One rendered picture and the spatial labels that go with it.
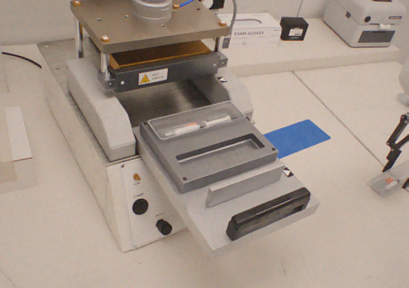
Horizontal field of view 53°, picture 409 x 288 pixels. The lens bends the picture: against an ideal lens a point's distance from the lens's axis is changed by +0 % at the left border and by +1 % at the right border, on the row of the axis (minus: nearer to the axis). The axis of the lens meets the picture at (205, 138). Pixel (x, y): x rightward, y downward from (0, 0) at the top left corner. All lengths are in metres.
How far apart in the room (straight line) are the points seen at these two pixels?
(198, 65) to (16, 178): 0.45
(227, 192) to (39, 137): 0.59
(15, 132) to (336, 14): 1.28
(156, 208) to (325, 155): 0.54
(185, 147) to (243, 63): 0.72
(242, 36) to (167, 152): 0.83
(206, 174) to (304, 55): 0.95
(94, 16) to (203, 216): 0.43
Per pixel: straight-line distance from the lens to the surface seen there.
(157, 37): 0.79
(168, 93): 0.95
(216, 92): 0.91
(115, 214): 0.82
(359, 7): 1.68
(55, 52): 1.08
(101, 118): 0.76
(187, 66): 0.84
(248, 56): 1.44
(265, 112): 1.27
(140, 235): 0.86
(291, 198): 0.66
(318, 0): 1.87
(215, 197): 0.65
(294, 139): 1.20
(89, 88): 0.83
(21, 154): 0.94
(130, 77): 0.79
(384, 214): 1.11
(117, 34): 0.78
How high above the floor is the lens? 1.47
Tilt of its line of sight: 40 degrees down
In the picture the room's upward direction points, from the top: 11 degrees clockwise
